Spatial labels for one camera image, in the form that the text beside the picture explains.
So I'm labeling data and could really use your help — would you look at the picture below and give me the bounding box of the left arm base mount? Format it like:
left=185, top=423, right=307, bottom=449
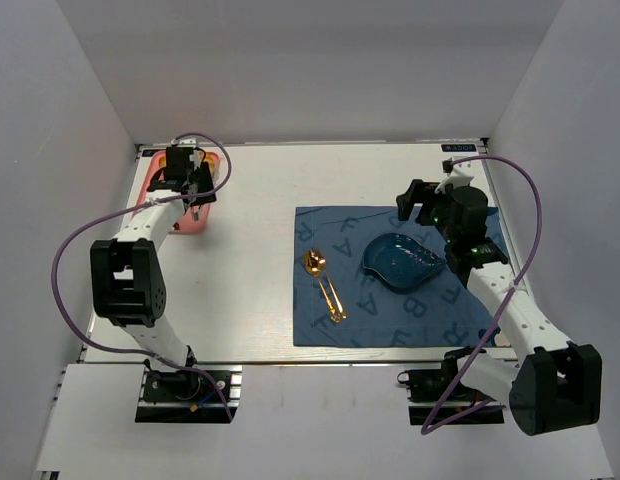
left=135, top=365, right=242, bottom=424

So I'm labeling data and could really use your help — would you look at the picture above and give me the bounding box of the gold fork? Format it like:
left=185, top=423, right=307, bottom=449
left=310, top=250, right=347, bottom=320

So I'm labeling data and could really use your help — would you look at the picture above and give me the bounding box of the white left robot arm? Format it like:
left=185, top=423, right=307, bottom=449
left=90, top=145, right=220, bottom=371

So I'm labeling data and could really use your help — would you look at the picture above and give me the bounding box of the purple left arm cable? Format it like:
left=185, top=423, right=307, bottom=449
left=50, top=131, right=234, bottom=422

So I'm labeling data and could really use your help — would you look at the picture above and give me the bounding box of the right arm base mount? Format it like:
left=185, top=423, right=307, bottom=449
left=395, top=357, right=506, bottom=428

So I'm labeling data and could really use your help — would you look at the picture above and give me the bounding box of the black XDOF logo sticker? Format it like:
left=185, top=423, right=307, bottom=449
left=441, top=143, right=477, bottom=152

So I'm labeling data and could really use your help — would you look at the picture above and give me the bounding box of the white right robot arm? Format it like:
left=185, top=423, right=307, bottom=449
left=397, top=179, right=602, bottom=436

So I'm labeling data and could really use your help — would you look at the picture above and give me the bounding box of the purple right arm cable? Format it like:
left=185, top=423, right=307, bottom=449
left=420, top=154, right=543, bottom=436

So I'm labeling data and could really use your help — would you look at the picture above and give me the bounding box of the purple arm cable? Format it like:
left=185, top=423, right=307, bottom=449
left=50, top=131, right=234, bottom=422
left=420, top=154, right=543, bottom=436

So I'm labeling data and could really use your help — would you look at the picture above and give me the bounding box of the blue letter-print cloth mat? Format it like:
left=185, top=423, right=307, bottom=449
left=292, top=206, right=493, bottom=348

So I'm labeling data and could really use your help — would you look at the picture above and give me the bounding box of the blue shell-shaped ceramic plate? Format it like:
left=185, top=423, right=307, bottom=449
left=361, top=233, right=446, bottom=291

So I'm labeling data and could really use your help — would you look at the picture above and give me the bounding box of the gold spoon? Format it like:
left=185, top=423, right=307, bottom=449
left=303, top=250, right=342, bottom=324

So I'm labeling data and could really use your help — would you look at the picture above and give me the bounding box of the aluminium table edge rail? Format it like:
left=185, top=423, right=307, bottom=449
left=134, top=136, right=491, bottom=151

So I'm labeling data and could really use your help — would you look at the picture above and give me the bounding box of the striped orange bread roll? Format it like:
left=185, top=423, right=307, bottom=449
left=199, top=152, right=219, bottom=177

